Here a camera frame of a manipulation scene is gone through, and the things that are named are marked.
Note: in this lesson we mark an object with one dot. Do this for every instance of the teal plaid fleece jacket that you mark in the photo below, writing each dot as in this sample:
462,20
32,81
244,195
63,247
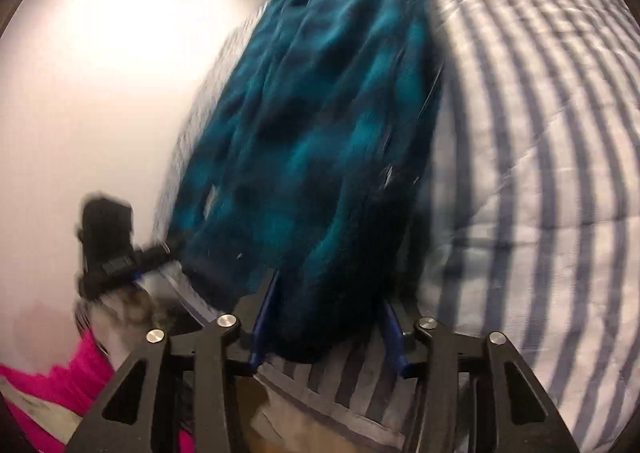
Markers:
310,143

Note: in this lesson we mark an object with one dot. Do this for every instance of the white and grey fluffy cloth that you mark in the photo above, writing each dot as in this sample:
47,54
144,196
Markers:
130,308

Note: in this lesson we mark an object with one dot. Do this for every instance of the pink cloth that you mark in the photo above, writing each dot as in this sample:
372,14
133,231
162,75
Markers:
65,378

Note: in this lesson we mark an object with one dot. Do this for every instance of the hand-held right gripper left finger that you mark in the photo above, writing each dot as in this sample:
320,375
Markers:
264,318

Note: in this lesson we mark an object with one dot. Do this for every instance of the grey striped bed cover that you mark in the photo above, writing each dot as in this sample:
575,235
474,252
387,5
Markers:
525,133

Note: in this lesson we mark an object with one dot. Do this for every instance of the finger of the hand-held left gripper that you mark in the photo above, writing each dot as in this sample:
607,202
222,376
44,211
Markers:
157,255

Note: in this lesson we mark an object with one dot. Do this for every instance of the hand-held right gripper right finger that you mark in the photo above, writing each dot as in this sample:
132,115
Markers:
394,338

